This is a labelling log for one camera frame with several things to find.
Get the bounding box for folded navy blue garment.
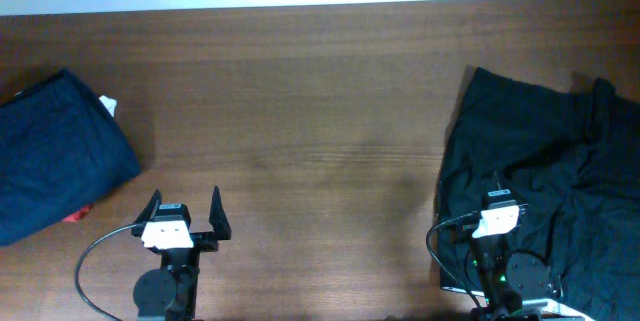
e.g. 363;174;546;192
1;69;141;246

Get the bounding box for left black cable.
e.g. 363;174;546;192
74;222;146;321

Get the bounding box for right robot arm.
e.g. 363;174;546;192
458;189;586;321

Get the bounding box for red cloth under stack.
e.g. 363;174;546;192
63;204;93;223

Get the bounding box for right black cable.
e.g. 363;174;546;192
425;212;489;312

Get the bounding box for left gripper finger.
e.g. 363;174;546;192
209;186;232;241
135;189;162;224

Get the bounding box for black cable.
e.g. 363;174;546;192
425;212;489;312
74;222;146;321

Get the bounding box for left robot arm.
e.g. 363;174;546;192
131;187;232;320

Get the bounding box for white cloth tag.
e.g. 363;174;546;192
99;95;118;118

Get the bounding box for dark green shorts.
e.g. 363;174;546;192
437;68;639;320

